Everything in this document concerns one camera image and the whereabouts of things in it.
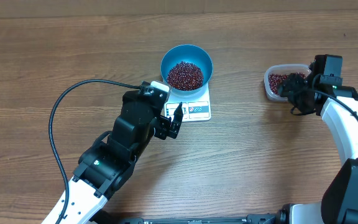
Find teal blue bowl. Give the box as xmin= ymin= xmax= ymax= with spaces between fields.
xmin=160 ymin=44 xmax=214 ymax=87

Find white digital kitchen scale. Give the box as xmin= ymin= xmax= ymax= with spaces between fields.
xmin=163 ymin=82 xmax=212 ymax=122

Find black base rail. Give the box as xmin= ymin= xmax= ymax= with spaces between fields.
xmin=90 ymin=210 xmax=290 ymax=224

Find red beans in bowl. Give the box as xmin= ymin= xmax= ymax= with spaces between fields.
xmin=167 ymin=61 xmax=204 ymax=91

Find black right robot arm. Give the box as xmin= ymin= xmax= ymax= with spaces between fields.
xmin=276 ymin=54 xmax=358 ymax=224

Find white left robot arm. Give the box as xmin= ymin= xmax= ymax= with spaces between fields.
xmin=44 ymin=90 xmax=183 ymax=223

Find clear plastic container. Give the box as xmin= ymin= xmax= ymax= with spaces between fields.
xmin=264 ymin=64 xmax=311 ymax=102

